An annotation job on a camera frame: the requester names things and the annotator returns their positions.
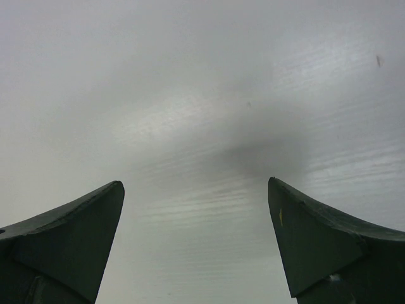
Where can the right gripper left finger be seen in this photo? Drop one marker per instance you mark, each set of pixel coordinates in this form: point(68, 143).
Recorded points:
point(60, 256)

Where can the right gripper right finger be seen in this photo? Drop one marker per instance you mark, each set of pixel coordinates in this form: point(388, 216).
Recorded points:
point(329, 256)

